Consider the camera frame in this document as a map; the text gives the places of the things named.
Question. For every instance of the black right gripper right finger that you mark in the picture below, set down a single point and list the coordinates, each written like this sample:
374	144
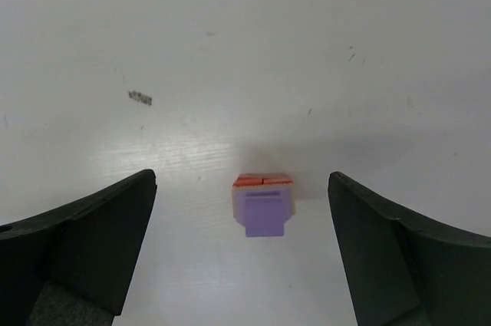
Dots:
404	268

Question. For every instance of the small purple block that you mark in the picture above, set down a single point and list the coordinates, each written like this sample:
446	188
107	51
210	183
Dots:
264	217

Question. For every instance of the large purple roof block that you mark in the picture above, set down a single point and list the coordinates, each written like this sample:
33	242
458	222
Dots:
241	211

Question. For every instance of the red wood block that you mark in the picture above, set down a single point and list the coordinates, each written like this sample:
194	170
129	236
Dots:
277	179

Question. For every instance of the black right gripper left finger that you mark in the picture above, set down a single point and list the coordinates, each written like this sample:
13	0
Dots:
73	265

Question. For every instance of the red block with letter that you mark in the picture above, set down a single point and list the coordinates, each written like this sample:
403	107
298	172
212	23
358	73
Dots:
248	180

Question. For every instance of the natural wood block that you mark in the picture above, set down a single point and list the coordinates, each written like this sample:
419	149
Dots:
286	193

